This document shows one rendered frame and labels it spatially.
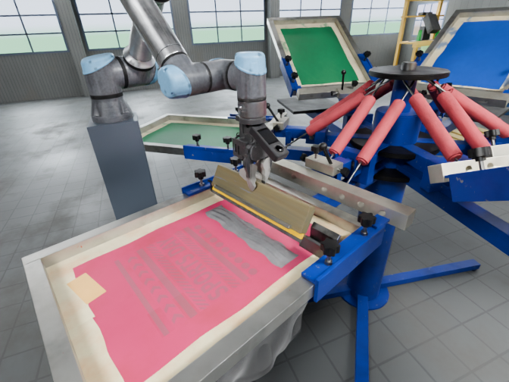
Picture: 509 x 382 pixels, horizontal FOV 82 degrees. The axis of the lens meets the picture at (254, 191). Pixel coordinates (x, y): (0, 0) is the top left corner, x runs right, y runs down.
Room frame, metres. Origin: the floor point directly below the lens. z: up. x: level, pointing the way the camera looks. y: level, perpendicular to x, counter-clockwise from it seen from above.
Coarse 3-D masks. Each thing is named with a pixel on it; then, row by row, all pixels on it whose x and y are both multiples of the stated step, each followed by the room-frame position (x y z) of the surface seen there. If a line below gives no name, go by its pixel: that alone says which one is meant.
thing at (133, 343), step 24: (240, 240) 0.67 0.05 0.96; (288, 240) 0.66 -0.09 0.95; (264, 264) 0.57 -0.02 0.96; (288, 264) 0.57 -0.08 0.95; (240, 288) 0.49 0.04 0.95; (264, 288) 0.49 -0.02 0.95; (120, 312) 0.44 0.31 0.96; (144, 312) 0.43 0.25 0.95; (216, 312) 0.43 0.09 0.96; (120, 336) 0.38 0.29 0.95; (144, 336) 0.38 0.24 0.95; (168, 336) 0.37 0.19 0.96; (192, 336) 0.37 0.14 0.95; (120, 360) 0.33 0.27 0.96; (144, 360) 0.33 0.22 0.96; (168, 360) 0.32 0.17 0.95
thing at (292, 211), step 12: (228, 168) 0.85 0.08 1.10; (216, 180) 0.86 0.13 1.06; (228, 180) 0.82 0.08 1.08; (240, 180) 0.79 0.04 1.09; (240, 192) 0.77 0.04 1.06; (252, 192) 0.74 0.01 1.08; (264, 192) 0.71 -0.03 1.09; (276, 192) 0.69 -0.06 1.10; (264, 204) 0.69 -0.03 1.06; (276, 204) 0.67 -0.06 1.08; (288, 204) 0.65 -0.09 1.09; (300, 204) 0.63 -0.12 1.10; (276, 216) 0.65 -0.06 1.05; (288, 216) 0.63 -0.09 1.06; (300, 216) 0.61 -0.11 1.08; (312, 216) 0.61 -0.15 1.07; (300, 228) 0.59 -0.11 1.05
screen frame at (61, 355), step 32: (288, 192) 0.89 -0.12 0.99; (128, 224) 0.74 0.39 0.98; (352, 224) 0.69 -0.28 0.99; (32, 256) 0.60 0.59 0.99; (64, 256) 0.62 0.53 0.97; (32, 288) 0.48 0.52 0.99; (288, 288) 0.46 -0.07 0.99; (256, 320) 0.38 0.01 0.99; (64, 352) 0.33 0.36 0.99; (224, 352) 0.31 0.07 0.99
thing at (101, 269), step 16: (208, 208) 0.85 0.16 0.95; (240, 208) 0.84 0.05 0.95; (176, 224) 0.76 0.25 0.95; (208, 224) 0.76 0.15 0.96; (256, 224) 0.75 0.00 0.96; (144, 240) 0.69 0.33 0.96; (224, 240) 0.67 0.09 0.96; (112, 256) 0.62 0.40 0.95; (80, 272) 0.57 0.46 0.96; (96, 272) 0.56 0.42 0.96; (112, 272) 0.56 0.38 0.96; (112, 288) 0.51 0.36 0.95; (128, 288) 0.51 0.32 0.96; (96, 304) 0.46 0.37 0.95; (112, 304) 0.46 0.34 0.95
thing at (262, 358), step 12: (300, 312) 0.56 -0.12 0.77; (288, 324) 0.51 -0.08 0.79; (300, 324) 0.58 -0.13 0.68; (276, 336) 0.48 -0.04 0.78; (288, 336) 0.52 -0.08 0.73; (264, 348) 0.47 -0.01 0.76; (276, 348) 0.49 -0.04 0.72; (240, 360) 0.41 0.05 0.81; (252, 360) 0.44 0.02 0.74; (264, 360) 0.46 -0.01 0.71; (228, 372) 0.38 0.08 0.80; (240, 372) 0.42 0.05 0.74; (252, 372) 0.44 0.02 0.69; (264, 372) 0.46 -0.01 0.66
